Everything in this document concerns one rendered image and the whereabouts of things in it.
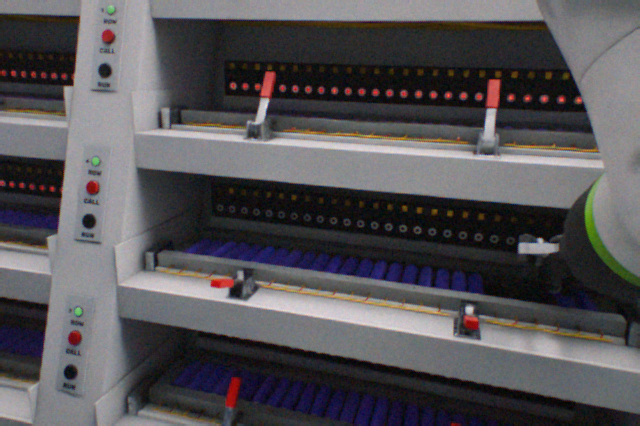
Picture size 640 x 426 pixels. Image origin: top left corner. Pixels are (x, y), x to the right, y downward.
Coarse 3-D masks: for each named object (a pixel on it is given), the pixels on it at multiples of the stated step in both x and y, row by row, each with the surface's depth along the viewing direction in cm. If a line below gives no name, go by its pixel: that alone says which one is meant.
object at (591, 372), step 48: (144, 240) 68; (192, 240) 81; (336, 240) 75; (384, 240) 73; (144, 288) 63; (192, 288) 63; (240, 336) 61; (288, 336) 59; (336, 336) 57; (384, 336) 55; (432, 336) 54; (528, 336) 55; (624, 336) 55; (528, 384) 52; (576, 384) 51; (624, 384) 50
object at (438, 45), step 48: (0, 48) 94; (48, 48) 91; (240, 48) 82; (288, 48) 80; (336, 48) 78; (384, 48) 76; (432, 48) 74; (480, 48) 73; (528, 48) 71; (336, 192) 77; (384, 192) 76; (192, 336) 83
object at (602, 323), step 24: (168, 264) 68; (192, 264) 67; (216, 264) 66; (240, 264) 65; (264, 264) 65; (312, 288) 63; (336, 288) 62; (360, 288) 61; (384, 288) 60; (408, 288) 60; (432, 288) 60; (432, 312) 57; (480, 312) 58; (504, 312) 57; (528, 312) 56; (552, 312) 55; (576, 312) 55; (600, 312) 55; (576, 336) 54
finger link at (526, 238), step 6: (528, 234) 45; (522, 240) 45; (528, 240) 45; (534, 240) 46; (522, 258) 45; (528, 258) 45; (534, 258) 45; (522, 264) 45; (528, 264) 46; (534, 264) 45; (528, 270) 49; (534, 270) 48; (528, 276) 52; (534, 276) 51
